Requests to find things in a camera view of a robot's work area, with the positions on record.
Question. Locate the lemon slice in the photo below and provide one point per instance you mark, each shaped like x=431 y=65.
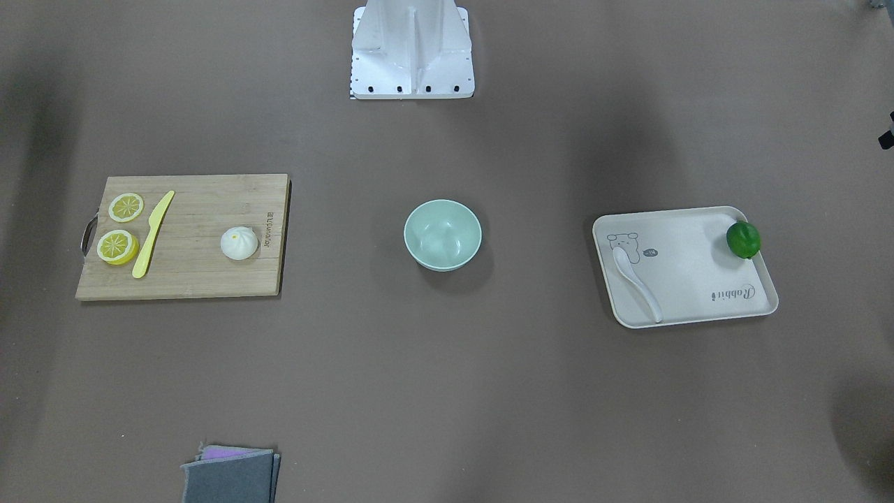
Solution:
x=126 y=207
x=117 y=247

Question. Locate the green lime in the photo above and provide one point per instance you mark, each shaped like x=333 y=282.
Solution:
x=743 y=239

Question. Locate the mint green bowl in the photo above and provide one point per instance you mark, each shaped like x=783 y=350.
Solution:
x=442 y=235

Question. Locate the white steamed bun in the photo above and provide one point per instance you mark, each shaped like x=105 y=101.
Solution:
x=239 y=243

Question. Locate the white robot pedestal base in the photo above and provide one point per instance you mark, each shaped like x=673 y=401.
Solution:
x=405 y=50

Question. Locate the lemon slice upper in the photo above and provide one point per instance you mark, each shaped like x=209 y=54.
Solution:
x=126 y=207

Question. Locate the grey folded cloth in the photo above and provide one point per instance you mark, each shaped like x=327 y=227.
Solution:
x=231 y=474

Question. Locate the bamboo cutting board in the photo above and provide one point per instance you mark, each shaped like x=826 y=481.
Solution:
x=187 y=261

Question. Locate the yellow plastic knife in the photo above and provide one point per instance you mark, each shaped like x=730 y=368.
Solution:
x=155 y=221

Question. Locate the white ceramic spoon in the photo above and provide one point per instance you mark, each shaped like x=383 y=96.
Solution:
x=625 y=267

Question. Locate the lemon slice lower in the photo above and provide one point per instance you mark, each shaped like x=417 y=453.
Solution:
x=117 y=247

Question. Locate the beige serving tray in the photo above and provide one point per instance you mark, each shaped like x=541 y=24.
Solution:
x=683 y=257

